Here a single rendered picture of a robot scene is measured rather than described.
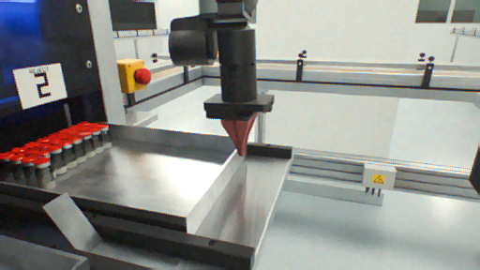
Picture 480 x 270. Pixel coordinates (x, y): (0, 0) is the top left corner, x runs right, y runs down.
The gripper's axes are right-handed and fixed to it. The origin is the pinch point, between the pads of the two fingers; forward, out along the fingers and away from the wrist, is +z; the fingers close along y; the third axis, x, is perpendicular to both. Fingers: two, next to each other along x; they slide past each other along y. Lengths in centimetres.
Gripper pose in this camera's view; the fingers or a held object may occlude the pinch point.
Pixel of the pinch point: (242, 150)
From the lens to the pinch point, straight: 51.6
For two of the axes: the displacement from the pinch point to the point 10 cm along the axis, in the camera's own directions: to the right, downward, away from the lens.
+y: -9.6, -0.6, 2.9
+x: -2.9, 3.6, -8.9
